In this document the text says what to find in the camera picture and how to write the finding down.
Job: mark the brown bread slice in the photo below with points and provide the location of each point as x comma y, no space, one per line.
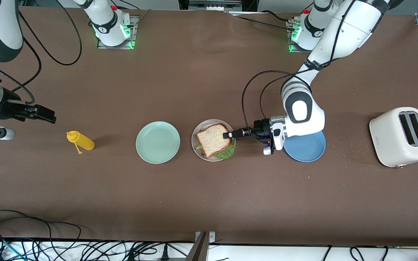
212,139

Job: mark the green lettuce leaf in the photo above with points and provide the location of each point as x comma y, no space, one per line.
227,153

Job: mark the white toaster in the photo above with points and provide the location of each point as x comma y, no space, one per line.
388,139

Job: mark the dark metal bar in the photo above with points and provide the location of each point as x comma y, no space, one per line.
199,250

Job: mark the blue plate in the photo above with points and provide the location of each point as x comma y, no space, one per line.
307,150

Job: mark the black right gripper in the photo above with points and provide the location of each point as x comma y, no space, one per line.
8,108

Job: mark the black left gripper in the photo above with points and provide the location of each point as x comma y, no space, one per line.
261,129

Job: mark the black equipment box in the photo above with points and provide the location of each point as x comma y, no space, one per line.
216,4

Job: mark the black power plug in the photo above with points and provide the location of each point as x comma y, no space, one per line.
164,253

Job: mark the beige plate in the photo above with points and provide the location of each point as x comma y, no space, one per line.
209,123

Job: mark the grey metal bracket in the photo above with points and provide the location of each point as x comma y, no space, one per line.
212,237

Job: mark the brown table cover sheet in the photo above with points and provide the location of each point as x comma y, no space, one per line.
230,203

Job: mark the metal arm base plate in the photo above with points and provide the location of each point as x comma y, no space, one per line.
291,49
135,25

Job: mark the mint green plate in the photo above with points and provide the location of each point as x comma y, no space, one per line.
158,142

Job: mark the yellow mustard squeeze bottle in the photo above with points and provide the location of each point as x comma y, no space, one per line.
83,142

